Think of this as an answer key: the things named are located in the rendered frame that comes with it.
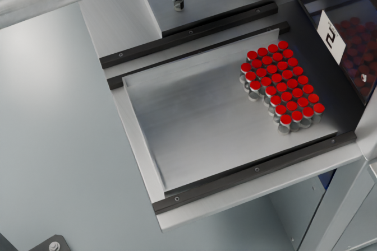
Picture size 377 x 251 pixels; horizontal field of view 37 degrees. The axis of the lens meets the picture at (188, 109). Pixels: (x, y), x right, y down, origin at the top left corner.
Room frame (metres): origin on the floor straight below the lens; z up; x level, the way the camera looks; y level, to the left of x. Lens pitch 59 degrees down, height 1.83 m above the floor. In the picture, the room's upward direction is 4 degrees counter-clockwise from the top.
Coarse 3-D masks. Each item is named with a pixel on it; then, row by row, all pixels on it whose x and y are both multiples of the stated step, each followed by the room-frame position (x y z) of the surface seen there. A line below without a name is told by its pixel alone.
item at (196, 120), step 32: (192, 64) 0.66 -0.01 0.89; (224, 64) 0.66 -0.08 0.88; (128, 96) 0.58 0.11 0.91; (160, 96) 0.60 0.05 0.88; (192, 96) 0.59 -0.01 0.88; (224, 96) 0.59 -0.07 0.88; (160, 128) 0.52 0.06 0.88; (192, 128) 0.52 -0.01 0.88; (224, 128) 0.51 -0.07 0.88; (256, 128) 0.51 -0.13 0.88; (320, 128) 0.50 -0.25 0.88; (160, 160) 0.45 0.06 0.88; (192, 160) 0.45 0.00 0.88; (224, 160) 0.45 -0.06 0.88; (256, 160) 0.43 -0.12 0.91
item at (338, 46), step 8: (320, 24) 0.65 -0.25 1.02; (328, 24) 0.63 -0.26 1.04; (320, 32) 0.64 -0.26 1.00; (328, 32) 0.62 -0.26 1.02; (336, 32) 0.60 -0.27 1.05; (328, 40) 0.61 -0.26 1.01; (336, 40) 0.60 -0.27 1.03; (328, 48) 0.61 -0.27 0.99; (336, 48) 0.59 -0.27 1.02; (344, 48) 0.57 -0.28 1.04; (336, 56) 0.58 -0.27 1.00
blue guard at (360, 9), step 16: (304, 0) 0.71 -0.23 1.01; (320, 0) 0.67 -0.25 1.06; (336, 0) 0.63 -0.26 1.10; (352, 0) 0.59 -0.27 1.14; (368, 0) 0.56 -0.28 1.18; (320, 16) 0.65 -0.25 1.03; (336, 16) 0.62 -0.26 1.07; (352, 16) 0.58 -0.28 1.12; (368, 16) 0.55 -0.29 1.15; (352, 32) 0.57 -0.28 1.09; (368, 32) 0.54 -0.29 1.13; (352, 48) 0.56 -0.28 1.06; (368, 48) 0.52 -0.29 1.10; (352, 64) 0.54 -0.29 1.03; (368, 64) 0.51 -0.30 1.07; (352, 80) 0.53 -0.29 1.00; (368, 80) 0.50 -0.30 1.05; (368, 96) 0.49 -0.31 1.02
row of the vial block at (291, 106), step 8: (264, 48) 0.66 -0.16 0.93; (264, 56) 0.65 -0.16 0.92; (264, 64) 0.63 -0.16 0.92; (272, 64) 0.62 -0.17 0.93; (272, 72) 0.61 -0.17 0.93; (272, 80) 0.59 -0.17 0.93; (280, 80) 0.59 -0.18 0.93; (280, 88) 0.57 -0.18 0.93; (280, 96) 0.56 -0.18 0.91; (288, 96) 0.55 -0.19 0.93; (288, 104) 0.53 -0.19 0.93; (296, 104) 0.53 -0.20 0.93; (288, 112) 0.52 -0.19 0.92; (296, 112) 0.51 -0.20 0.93; (296, 120) 0.50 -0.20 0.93; (296, 128) 0.50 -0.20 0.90
